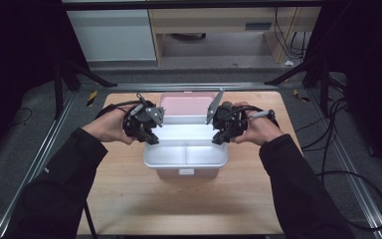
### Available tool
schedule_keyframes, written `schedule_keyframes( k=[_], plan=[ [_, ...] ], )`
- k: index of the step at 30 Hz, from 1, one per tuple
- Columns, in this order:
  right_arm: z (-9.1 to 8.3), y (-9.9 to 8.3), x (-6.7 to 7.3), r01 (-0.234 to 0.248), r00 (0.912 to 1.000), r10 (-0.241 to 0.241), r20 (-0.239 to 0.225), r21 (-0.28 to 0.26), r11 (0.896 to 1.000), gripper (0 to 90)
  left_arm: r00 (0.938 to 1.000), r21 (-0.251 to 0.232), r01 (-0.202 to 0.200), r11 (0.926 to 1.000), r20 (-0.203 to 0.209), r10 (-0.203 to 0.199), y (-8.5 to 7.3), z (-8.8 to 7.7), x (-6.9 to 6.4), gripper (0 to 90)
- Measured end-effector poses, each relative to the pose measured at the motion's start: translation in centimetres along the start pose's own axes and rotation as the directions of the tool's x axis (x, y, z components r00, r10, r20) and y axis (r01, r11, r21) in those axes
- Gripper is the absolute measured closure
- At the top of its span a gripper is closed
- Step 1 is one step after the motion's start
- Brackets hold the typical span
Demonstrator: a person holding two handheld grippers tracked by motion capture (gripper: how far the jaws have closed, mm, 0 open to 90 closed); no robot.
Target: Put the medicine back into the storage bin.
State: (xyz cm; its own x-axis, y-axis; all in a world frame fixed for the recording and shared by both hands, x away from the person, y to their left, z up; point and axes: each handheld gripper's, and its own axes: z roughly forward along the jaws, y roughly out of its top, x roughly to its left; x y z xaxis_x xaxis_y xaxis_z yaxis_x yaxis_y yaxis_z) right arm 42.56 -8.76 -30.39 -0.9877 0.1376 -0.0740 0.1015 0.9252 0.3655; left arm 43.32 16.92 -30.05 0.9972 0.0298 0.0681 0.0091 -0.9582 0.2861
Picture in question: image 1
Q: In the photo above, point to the aluminium floor rail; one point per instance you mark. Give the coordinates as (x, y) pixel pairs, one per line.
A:
(36, 159)
(354, 179)
(192, 87)

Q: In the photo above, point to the white paper scrap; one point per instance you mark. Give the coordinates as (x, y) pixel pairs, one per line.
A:
(289, 63)

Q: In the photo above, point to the person's right hand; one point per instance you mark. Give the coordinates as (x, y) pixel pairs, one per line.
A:
(262, 129)

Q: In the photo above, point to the white divided tray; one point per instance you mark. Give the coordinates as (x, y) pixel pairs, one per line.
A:
(172, 156)

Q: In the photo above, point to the black curtain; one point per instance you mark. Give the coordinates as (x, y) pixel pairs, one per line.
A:
(371, 66)
(13, 49)

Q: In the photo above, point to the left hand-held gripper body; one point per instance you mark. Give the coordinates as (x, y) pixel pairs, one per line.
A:
(142, 119)

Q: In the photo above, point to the person's left hand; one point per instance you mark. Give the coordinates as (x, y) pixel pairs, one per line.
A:
(107, 127)

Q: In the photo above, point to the dark round object under desk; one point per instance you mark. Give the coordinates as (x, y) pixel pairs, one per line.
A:
(188, 36)

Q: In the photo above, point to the black metal stand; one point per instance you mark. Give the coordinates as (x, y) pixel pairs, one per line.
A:
(325, 89)
(58, 89)

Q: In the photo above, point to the light wooden desk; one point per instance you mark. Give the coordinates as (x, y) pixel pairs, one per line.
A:
(212, 20)

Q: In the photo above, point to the pink storage box with lid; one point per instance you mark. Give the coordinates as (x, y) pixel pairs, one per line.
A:
(185, 103)

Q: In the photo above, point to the white cabinet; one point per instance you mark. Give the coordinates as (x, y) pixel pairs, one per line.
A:
(112, 36)

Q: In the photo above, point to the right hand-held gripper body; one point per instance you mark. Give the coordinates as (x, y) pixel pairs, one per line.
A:
(229, 121)

